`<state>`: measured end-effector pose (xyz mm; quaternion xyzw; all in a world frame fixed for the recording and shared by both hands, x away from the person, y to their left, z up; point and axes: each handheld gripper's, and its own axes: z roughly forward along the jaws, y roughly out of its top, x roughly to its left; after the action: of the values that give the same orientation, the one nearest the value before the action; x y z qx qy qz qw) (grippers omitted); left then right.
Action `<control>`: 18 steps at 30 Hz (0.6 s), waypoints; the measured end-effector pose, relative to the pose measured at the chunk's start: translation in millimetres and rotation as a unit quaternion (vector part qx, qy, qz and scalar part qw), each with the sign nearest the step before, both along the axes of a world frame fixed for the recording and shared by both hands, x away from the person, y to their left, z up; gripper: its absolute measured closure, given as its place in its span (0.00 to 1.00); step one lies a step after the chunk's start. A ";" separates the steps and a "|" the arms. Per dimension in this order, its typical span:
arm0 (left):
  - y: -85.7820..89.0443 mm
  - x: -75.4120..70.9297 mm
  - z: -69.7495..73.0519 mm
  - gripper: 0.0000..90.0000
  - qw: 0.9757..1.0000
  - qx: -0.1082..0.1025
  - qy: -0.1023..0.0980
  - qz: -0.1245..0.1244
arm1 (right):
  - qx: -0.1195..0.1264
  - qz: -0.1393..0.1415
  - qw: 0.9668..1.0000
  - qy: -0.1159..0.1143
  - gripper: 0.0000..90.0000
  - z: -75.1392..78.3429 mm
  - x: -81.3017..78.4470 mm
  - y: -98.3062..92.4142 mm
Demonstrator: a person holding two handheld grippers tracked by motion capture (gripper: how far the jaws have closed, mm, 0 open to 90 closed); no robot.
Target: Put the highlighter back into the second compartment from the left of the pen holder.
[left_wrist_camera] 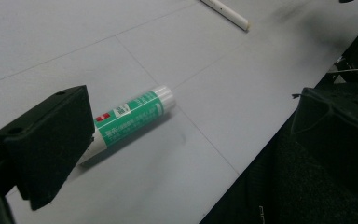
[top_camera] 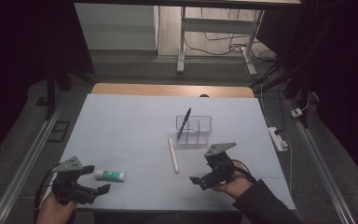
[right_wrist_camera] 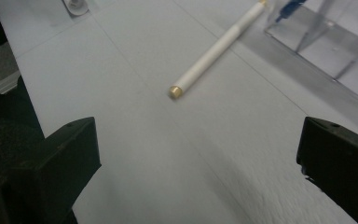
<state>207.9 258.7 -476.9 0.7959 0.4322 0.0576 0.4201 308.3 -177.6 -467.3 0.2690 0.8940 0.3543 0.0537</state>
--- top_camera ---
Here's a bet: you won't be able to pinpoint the white power strip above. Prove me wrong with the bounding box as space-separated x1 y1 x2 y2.
267 126 289 153

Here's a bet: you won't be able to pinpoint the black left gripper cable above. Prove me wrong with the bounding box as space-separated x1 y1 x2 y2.
33 162 62 224

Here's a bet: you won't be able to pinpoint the black metal stand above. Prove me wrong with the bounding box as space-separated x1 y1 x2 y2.
44 61 96 121

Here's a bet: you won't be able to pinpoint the small white adapter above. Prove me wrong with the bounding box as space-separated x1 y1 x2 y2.
290 107 304 119

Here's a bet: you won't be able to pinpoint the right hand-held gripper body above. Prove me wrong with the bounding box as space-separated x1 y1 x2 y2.
198 142 238 191

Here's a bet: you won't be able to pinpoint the white green glue stick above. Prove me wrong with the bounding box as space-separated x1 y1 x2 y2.
93 169 127 184

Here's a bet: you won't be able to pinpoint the black tripod stand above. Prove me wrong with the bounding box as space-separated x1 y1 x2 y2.
249 46 312 129

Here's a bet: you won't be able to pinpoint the clear plastic desk organizer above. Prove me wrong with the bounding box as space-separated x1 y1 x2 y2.
174 114 213 147

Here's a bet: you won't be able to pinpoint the blue pen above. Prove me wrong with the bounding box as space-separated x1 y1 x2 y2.
175 106 193 141

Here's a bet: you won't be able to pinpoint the white table cover sheet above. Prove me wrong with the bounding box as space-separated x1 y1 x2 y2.
56 93 296 213

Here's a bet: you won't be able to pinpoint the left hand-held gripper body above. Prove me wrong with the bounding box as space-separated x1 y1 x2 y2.
50 156 100 206

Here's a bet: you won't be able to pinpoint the person's right hand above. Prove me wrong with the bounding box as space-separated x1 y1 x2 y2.
212 168 254 201

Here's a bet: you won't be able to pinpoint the grey cabinet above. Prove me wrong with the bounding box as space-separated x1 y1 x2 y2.
74 3 160 51

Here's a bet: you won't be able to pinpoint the aluminium rail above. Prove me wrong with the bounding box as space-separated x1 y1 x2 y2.
286 98 357 224
0 102 63 224

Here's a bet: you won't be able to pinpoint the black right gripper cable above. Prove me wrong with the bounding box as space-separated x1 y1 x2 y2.
230 159 258 185

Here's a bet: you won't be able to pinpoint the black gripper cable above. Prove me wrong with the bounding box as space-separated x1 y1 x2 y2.
230 159 258 185
33 162 62 224

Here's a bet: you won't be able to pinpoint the dark curtain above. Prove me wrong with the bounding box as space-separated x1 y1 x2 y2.
0 0 95 171
255 0 358 194

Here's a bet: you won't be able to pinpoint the white pen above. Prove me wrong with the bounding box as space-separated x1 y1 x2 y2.
167 136 181 175

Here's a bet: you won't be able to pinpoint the person's left hand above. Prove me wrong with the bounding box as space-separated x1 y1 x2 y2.
34 191 77 224

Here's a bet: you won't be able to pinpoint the black floor cables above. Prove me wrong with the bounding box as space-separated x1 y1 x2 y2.
184 7 278 64

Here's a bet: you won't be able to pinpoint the white desk frame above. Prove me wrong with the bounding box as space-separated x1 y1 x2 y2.
175 6 266 76

